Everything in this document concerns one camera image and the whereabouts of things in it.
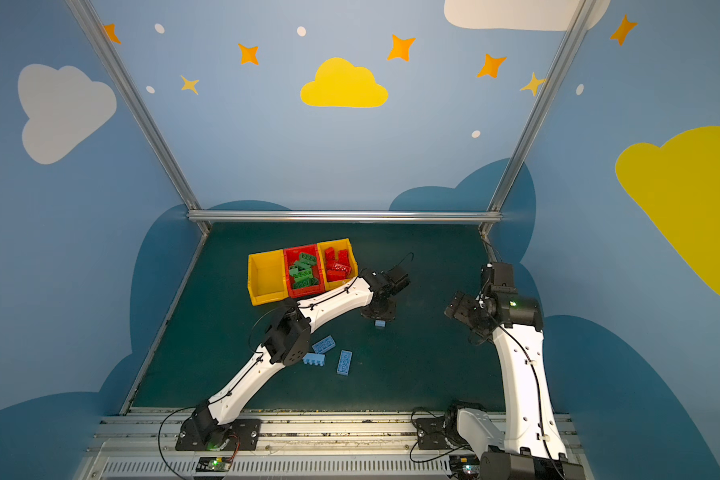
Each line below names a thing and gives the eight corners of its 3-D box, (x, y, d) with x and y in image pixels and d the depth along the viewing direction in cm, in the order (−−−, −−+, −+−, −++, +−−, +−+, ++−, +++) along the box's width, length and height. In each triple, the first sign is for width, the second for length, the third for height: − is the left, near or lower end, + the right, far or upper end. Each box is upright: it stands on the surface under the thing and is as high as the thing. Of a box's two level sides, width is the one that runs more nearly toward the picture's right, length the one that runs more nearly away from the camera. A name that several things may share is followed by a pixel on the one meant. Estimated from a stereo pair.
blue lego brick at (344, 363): (337, 373, 88) (336, 369, 85) (341, 353, 91) (341, 349, 89) (348, 375, 87) (348, 372, 85) (352, 355, 91) (352, 351, 88)
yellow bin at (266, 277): (252, 307, 98) (247, 297, 94) (252, 264, 110) (247, 253, 105) (289, 300, 100) (286, 290, 95) (285, 258, 112) (281, 247, 107)
